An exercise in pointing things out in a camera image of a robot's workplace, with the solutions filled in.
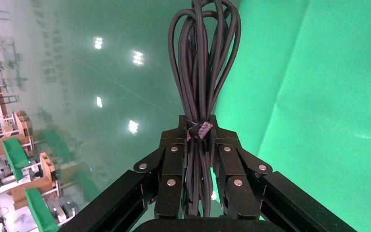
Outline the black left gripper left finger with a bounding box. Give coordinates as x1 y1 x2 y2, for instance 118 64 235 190
133 115 188 219

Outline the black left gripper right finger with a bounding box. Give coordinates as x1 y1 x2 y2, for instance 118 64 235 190
209 115 273 220

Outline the black data cable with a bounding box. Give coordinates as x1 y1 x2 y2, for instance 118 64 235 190
168 0 242 219

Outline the green table cloth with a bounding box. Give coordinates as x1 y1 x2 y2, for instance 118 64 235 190
212 0 371 232

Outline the wooden crate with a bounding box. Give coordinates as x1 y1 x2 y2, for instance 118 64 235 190
13 111 33 139
39 152 57 181

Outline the green covered table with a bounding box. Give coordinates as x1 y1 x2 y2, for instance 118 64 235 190
1 137 32 182
25 188 60 232

